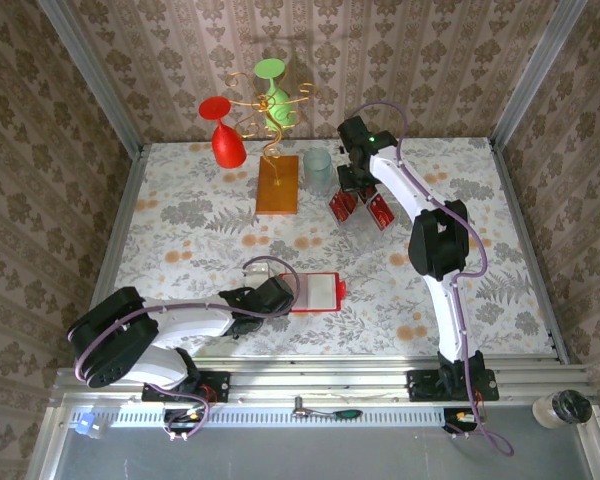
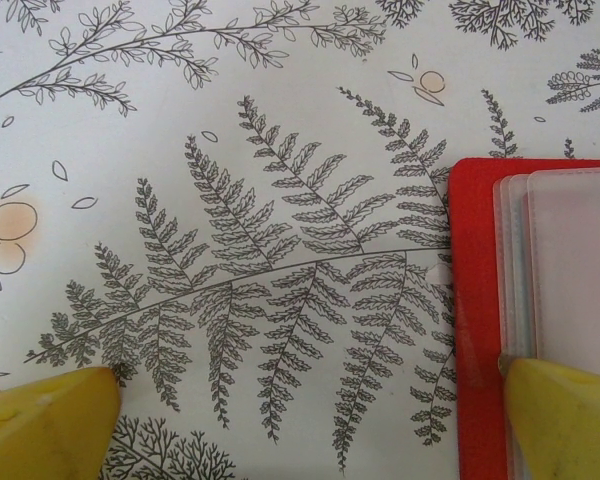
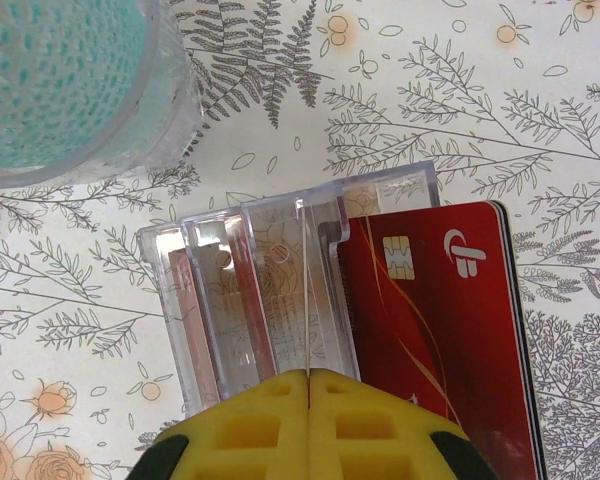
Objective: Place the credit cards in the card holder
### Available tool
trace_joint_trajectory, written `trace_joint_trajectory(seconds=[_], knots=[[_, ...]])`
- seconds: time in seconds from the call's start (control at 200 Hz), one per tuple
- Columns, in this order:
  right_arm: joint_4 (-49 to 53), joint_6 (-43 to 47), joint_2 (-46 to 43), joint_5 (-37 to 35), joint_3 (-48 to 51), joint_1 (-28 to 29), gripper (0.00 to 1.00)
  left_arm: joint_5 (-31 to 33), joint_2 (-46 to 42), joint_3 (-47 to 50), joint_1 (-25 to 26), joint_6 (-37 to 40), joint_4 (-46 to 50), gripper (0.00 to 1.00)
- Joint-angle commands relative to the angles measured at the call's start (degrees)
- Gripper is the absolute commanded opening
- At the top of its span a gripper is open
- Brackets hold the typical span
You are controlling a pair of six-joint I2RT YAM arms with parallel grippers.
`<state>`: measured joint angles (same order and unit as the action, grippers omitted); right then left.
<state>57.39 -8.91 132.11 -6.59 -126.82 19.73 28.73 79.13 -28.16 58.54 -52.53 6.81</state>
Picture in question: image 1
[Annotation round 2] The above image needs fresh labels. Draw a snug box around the clear acrylic card stand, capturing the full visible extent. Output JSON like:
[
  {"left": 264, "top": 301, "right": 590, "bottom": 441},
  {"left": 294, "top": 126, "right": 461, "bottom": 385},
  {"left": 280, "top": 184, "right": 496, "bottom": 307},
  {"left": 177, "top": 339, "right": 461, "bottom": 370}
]
[{"left": 326, "top": 169, "right": 398, "bottom": 240}]

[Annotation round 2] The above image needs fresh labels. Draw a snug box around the red card box tray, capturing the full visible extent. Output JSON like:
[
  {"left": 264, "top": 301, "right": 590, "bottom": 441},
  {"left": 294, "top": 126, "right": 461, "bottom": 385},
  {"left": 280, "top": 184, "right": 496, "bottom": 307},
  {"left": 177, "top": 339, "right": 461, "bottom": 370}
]
[{"left": 278, "top": 271, "right": 348, "bottom": 315}]

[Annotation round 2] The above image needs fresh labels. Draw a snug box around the clear glass cup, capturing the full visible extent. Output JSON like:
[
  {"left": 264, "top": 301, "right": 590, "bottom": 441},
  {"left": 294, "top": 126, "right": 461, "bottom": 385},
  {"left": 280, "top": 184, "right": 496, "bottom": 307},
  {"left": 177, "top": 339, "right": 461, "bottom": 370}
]
[{"left": 302, "top": 148, "right": 335, "bottom": 195}]

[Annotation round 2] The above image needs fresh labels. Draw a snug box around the green wine glass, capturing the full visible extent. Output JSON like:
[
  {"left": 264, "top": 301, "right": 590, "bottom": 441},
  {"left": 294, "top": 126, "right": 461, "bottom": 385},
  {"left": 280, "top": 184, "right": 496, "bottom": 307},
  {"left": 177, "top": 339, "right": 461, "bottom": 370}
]
[{"left": 253, "top": 58, "right": 301, "bottom": 130}]

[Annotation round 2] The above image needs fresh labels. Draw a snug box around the red wine glass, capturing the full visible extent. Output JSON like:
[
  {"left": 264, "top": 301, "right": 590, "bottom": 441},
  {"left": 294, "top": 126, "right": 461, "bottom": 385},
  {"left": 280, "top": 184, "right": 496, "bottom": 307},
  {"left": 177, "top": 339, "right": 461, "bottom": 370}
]
[{"left": 198, "top": 96, "right": 247, "bottom": 169}]

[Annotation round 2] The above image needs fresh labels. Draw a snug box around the black connector board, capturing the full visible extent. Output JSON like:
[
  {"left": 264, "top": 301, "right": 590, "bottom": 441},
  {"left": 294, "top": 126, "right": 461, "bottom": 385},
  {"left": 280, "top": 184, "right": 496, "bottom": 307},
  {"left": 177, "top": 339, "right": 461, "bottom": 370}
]
[
  {"left": 442, "top": 407, "right": 483, "bottom": 437},
  {"left": 162, "top": 407, "right": 210, "bottom": 437}
]

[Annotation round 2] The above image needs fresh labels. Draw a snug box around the floral tablecloth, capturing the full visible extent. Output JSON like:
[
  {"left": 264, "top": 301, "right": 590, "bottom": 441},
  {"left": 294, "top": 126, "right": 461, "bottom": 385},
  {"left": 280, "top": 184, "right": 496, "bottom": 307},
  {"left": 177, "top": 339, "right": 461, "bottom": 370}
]
[{"left": 112, "top": 137, "right": 556, "bottom": 359}]

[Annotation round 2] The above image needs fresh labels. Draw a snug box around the grey metal tray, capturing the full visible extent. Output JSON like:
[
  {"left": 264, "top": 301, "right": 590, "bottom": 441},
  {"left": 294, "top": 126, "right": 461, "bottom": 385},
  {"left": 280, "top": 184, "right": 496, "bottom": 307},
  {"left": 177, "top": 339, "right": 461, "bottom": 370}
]
[{"left": 27, "top": 407, "right": 600, "bottom": 480}]

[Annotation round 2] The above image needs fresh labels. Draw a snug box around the cup with black lid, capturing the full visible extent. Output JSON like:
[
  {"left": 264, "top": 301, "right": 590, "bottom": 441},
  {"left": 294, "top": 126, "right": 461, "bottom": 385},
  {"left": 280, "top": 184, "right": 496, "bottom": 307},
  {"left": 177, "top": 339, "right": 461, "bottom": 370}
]
[{"left": 531, "top": 389, "right": 594, "bottom": 430}]

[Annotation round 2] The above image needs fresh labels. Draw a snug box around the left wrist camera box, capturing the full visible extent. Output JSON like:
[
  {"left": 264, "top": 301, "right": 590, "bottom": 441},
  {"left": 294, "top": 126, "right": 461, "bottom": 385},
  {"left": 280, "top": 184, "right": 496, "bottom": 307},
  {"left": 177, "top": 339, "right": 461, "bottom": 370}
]
[{"left": 243, "top": 263, "right": 274, "bottom": 289}]

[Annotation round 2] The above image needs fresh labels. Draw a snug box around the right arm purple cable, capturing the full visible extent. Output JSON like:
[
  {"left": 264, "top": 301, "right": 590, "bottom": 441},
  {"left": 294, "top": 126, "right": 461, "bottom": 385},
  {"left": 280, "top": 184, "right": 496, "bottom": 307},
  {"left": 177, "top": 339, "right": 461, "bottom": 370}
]
[{"left": 349, "top": 101, "right": 515, "bottom": 457}]

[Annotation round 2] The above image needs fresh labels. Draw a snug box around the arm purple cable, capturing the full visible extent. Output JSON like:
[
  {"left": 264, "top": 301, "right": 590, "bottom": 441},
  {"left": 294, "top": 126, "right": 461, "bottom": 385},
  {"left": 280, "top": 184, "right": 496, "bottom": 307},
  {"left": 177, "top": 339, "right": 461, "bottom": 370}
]
[
  {"left": 69, "top": 255, "right": 296, "bottom": 444},
  {"left": 349, "top": 101, "right": 515, "bottom": 457}
]

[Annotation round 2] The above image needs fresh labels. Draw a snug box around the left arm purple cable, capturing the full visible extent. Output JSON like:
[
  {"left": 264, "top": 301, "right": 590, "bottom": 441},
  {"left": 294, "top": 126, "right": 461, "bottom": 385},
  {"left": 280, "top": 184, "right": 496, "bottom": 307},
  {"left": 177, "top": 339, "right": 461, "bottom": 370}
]
[{"left": 69, "top": 255, "right": 296, "bottom": 444}]

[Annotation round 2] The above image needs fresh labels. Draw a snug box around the gold wire rack wooden base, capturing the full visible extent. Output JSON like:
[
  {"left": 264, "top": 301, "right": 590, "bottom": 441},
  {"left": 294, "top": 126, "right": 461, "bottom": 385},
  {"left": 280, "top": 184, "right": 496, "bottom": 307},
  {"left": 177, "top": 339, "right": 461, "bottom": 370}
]
[{"left": 223, "top": 71, "right": 317, "bottom": 217}]

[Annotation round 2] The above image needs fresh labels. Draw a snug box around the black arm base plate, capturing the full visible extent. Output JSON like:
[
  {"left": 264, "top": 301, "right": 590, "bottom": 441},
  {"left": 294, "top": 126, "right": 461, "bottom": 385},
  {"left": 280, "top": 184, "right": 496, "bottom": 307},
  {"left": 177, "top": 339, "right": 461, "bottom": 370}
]
[
  {"left": 407, "top": 368, "right": 500, "bottom": 403},
  {"left": 140, "top": 370, "right": 231, "bottom": 404}
]

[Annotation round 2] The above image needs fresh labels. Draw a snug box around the aluminium front rail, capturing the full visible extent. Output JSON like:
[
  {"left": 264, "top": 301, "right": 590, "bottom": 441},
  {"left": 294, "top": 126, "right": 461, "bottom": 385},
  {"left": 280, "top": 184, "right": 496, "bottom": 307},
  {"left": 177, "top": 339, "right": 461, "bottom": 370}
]
[{"left": 49, "top": 355, "right": 599, "bottom": 409}]

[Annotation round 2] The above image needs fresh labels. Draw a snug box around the slotted cable duct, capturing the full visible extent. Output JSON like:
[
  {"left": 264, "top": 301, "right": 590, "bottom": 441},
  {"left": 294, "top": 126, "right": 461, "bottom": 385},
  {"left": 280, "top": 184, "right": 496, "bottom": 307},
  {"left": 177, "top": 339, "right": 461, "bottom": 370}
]
[{"left": 107, "top": 405, "right": 449, "bottom": 430}]

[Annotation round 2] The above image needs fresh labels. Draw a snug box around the ratchet wrench green handle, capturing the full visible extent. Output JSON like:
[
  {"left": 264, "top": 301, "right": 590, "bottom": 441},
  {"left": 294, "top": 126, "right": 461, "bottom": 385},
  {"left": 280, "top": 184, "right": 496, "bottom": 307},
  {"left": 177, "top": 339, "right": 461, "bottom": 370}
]
[{"left": 292, "top": 396, "right": 364, "bottom": 421}]

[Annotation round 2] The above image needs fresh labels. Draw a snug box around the aluminium side rail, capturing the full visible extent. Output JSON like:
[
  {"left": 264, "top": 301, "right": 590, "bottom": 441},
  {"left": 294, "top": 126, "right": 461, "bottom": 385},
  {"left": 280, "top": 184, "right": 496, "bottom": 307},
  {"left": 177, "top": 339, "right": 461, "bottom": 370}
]
[
  {"left": 488, "top": 139, "right": 571, "bottom": 365},
  {"left": 73, "top": 144, "right": 147, "bottom": 369}
]

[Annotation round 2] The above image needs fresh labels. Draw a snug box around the aluminium frame post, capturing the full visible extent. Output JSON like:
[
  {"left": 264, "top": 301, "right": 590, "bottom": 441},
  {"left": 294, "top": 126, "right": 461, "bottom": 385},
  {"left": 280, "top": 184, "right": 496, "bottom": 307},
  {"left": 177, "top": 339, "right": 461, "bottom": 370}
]
[
  {"left": 35, "top": 0, "right": 145, "bottom": 157},
  {"left": 488, "top": 0, "right": 590, "bottom": 151}
]

